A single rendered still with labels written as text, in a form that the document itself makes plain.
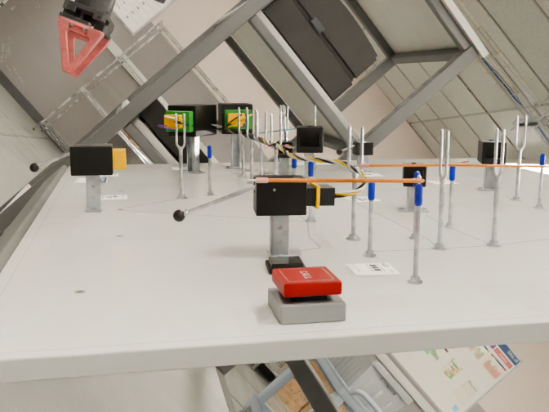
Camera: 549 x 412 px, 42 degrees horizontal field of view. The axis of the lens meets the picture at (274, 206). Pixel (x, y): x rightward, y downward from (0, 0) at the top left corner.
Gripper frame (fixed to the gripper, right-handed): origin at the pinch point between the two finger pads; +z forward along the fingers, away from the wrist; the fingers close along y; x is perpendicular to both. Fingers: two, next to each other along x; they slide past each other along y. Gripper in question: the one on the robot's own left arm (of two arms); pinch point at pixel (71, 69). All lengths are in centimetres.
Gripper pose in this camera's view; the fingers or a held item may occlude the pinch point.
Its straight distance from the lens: 115.7
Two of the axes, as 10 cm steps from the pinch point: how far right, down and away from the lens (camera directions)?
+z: -3.3, 9.4, 0.3
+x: -9.4, -3.3, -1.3
